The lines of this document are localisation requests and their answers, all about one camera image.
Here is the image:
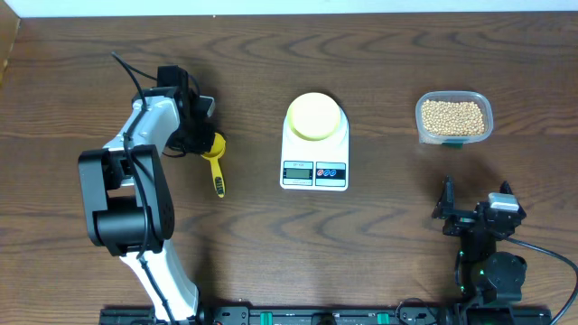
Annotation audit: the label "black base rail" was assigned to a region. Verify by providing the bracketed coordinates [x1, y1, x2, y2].
[98, 302, 555, 325]

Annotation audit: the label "yellow measuring scoop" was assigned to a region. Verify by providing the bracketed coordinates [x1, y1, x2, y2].
[201, 133, 226, 198]

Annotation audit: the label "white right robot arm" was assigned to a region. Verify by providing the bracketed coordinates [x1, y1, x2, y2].
[432, 177, 552, 325]

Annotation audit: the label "white digital kitchen scale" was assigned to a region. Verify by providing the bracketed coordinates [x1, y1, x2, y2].
[279, 107, 350, 191]

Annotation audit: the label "pale yellow bowl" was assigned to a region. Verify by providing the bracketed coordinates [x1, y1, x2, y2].
[286, 92, 341, 141]

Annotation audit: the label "soybeans in container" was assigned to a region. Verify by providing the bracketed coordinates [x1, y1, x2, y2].
[421, 100, 485, 136]

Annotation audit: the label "clear plastic container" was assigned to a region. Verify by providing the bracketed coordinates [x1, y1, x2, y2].
[415, 90, 494, 146]

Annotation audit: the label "green tape strip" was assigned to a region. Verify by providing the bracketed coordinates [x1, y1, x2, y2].
[442, 142, 463, 149]

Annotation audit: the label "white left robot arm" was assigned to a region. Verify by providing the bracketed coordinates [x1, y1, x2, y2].
[78, 65, 216, 324]

